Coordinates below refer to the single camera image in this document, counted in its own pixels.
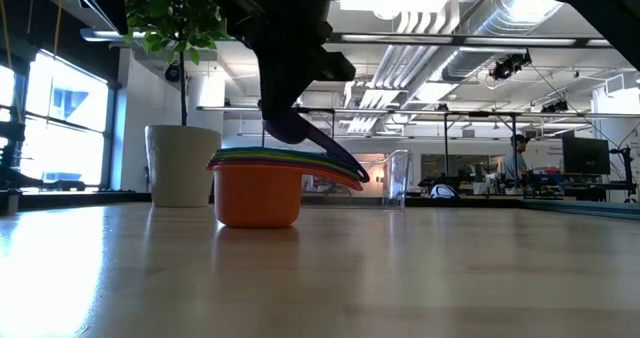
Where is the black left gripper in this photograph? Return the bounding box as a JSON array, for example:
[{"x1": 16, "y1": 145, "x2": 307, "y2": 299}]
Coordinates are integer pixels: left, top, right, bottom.
[{"x1": 199, "y1": 0, "x2": 357, "y2": 123}]

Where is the purple measuring cup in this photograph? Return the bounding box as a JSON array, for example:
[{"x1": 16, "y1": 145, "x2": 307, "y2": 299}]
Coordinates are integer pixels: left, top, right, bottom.
[{"x1": 262, "y1": 108, "x2": 372, "y2": 184}]

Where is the red measuring cup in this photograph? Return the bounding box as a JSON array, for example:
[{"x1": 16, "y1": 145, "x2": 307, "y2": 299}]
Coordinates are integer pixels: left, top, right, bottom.
[{"x1": 206, "y1": 158, "x2": 365, "y2": 190}]

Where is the orange measuring cup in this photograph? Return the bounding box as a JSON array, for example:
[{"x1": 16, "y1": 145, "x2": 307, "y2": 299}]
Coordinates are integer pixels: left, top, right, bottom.
[{"x1": 212, "y1": 161, "x2": 365, "y2": 230}]

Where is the clear plastic basket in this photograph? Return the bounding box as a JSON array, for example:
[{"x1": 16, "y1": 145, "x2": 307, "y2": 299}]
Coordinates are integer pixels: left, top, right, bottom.
[{"x1": 299, "y1": 149, "x2": 412, "y2": 212}]

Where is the white plant pot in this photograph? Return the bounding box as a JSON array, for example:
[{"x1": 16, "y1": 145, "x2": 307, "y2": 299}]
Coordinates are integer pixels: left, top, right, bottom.
[{"x1": 144, "y1": 124, "x2": 223, "y2": 208}]

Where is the green leafy potted tree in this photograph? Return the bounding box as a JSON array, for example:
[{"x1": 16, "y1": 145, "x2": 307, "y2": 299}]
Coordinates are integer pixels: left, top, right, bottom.
[{"x1": 122, "y1": 0, "x2": 236, "y2": 127}]

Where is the black ceiling spotlight cluster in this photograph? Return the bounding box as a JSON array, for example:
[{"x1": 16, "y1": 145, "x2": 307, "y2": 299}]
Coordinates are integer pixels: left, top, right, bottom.
[
  {"x1": 540, "y1": 99, "x2": 570, "y2": 114},
  {"x1": 488, "y1": 51, "x2": 533, "y2": 82}
]

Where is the person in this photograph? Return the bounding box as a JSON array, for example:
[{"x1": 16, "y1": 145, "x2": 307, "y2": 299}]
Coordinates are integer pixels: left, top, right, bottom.
[{"x1": 502, "y1": 134, "x2": 532, "y2": 183}]

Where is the black machine silhouette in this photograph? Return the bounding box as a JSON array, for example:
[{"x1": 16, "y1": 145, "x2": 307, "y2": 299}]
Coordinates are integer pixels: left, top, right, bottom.
[{"x1": 0, "y1": 121, "x2": 49, "y2": 189}]

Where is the small grey cup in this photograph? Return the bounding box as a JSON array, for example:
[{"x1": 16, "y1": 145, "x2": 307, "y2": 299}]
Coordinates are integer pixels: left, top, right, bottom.
[{"x1": 0, "y1": 188, "x2": 22, "y2": 217}]

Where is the black monitor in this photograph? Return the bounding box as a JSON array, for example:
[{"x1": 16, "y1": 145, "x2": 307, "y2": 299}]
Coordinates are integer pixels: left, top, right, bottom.
[{"x1": 562, "y1": 136, "x2": 611, "y2": 176}]

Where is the black equipment stand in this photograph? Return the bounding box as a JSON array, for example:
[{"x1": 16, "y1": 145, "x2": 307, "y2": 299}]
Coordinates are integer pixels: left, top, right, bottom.
[{"x1": 608, "y1": 145, "x2": 639, "y2": 204}]

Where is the black ceiling light rail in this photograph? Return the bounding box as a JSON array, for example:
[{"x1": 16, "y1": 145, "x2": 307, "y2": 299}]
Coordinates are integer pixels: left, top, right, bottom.
[{"x1": 79, "y1": 27, "x2": 614, "y2": 49}]

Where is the silver round air duct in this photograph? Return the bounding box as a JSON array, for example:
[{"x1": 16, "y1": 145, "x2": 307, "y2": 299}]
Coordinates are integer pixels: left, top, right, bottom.
[{"x1": 440, "y1": 0, "x2": 566, "y2": 82}]

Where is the black table edge rail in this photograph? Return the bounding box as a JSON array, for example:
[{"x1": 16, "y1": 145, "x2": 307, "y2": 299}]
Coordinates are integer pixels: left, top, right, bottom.
[{"x1": 0, "y1": 191, "x2": 524, "y2": 212}]

